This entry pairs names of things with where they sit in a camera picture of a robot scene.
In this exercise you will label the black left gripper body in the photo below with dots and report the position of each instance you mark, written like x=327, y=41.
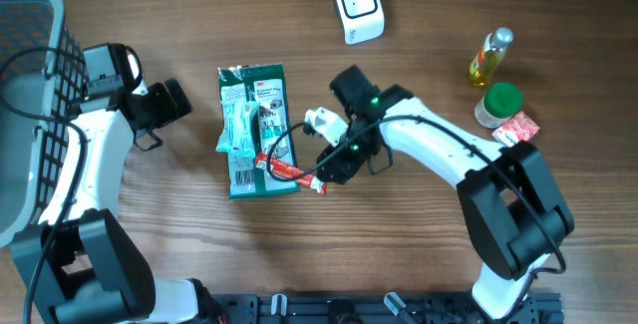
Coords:
x=160, y=109

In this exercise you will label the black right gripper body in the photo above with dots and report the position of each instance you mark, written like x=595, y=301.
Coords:
x=350, y=153

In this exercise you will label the red stick sachet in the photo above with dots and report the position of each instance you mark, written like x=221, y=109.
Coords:
x=287, y=171

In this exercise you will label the green lid jar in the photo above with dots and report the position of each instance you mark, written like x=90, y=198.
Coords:
x=500, y=103

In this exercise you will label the clear yellow liquid bottle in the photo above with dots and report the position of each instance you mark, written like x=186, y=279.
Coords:
x=489, y=56

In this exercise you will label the red white small carton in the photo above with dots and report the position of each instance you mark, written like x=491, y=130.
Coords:
x=519, y=128

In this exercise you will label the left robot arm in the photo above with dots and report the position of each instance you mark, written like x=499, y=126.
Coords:
x=77, y=262

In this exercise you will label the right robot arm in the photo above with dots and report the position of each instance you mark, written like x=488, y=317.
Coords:
x=515, y=214

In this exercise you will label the white barcode scanner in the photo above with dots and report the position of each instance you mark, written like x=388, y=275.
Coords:
x=361, y=20

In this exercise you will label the teal snack wrapper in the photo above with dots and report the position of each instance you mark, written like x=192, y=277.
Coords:
x=237, y=138

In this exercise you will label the green gloves package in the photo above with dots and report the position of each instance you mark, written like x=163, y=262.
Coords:
x=264, y=84

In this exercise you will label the grey plastic basket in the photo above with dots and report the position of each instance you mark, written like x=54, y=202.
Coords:
x=43, y=83

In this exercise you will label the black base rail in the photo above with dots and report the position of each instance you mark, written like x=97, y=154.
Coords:
x=434, y=308

